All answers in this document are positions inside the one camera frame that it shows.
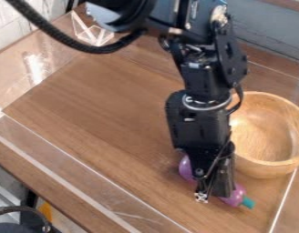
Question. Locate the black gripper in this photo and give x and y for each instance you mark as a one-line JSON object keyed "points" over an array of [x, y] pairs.
{"points": [[201, 134]]}

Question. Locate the purple toy eggplant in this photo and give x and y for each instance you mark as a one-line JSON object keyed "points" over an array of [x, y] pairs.
{"points": [[238, 198]]}

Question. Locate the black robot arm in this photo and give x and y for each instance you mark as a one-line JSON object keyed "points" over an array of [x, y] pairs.
{"points": [[195, 31]]}

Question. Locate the brown wooden bowl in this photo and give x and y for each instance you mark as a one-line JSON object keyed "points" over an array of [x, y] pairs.
{"points": [[266, 135]]}

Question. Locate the clear acrylic front wall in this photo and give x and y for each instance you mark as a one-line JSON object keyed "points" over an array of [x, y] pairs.
{"points": [[86, 195]]}

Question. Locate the black clamp with cable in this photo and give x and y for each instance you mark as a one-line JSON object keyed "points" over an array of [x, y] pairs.
{"points": [[33, 222]]}

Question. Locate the clear acrylic corner bracket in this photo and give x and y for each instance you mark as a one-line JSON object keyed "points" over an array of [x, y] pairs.
{"points": [[90, 34]]}

